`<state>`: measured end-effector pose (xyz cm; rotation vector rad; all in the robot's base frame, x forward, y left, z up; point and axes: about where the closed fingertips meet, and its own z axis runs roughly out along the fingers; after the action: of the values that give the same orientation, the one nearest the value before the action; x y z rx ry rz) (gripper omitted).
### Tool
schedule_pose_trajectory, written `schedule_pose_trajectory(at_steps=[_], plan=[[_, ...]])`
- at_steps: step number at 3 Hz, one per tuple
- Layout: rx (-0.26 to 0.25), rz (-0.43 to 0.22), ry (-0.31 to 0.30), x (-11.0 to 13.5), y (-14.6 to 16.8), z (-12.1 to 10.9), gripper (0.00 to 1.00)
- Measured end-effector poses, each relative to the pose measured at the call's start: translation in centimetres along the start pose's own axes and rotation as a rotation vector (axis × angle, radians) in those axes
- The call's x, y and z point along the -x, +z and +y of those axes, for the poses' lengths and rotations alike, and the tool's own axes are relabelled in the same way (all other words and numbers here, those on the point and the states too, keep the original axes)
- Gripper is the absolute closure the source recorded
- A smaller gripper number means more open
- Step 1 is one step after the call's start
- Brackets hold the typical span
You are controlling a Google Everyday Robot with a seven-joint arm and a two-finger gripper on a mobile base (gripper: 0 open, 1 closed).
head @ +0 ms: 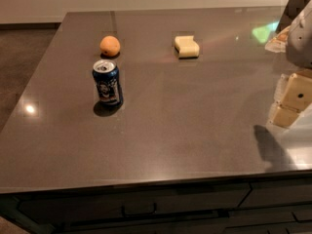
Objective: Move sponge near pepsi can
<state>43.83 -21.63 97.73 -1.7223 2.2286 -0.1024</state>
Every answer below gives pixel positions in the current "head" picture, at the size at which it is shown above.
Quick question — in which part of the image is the dark box in corner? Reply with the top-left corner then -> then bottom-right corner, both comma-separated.
276,0 -> 310,33

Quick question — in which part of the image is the dark cabinet drawer front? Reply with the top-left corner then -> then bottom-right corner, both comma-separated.
19,183 -> 250,224

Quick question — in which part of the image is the dark drawer handle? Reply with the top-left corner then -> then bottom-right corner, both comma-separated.
121,203 -> 157,217

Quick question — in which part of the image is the blue pepsi can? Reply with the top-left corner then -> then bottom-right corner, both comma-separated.
92,59 -> 123,107

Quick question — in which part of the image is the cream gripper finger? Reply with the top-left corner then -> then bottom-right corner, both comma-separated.
274,74 -> 290,101
269,71 -> 312,128

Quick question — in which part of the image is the orange fruit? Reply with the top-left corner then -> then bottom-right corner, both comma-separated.
99,36 -> 121,57

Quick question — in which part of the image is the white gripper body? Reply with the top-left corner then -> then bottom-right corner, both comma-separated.
286,1 -> 312,68

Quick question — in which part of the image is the yellow sponge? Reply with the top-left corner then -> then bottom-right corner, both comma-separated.
175,35 -> 200,59

